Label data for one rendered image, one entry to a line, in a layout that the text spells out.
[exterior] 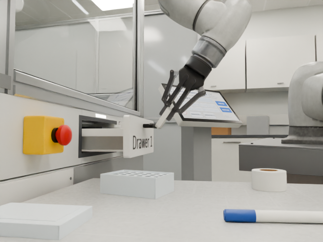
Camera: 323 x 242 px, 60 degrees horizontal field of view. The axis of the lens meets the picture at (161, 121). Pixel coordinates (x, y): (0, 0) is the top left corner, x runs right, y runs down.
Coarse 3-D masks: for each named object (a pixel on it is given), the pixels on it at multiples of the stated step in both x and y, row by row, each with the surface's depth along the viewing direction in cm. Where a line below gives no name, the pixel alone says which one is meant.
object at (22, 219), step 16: (0, 208) 37; (16, 208) 37; (32, 208) 37; (48, 208) 37; (64, 208) 37; (80, 208) 37; (0, 224) 31; (16, 224) 31; (32, 224) 31; (48, 224) 31; (64, 224) 31; (80, 224) 35
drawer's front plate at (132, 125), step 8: (128, 120) 71; (136, 120) 77; (144, 120) 86; (128, 128) 71; (136, 128) 77; (144, 128) 86; (152, 128) 97; (128, 136) 71; (136, 136) 77; (144, 136) 86; (152, 136) 97; (128, 144) 70; (152, 144) 97; (128, 152) 70; (136, 152) 76; (144, 152) 85
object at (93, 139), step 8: (120, 128) 73; (88, 136) 74; (96, 136) 74; (104, 136) 74; (112, 136) 73; (120, 136) 73; (88, 144) 74; (96, 144) 74; (104, 144) 73; (112, 144) 73; (120, 144) 73
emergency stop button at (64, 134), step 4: (60, 128) 52; (64, 128) 53; (68, 128) 54; (56, 132) 53; (60, 132) 52; (64, 132) 52; (68, 132) 53; (56, 136) 53; (60, 136) 52; (64, 136) 52; (68, 136) 53; (60, 140) 52; (64, 140) 52; (68, 140) 53; (60, 144) 53; (64, 144) 53
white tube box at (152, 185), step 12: (108, 180) 55; (120, 180) 53; (132, 180) 52; (144, 180) 51; (156, 180) 50; (168, 180) 55; (108, 192) 55; (120, 192) 53; (132, 192) 52; (144, 192) 51; (156, 192) 50; (168, 192) 55
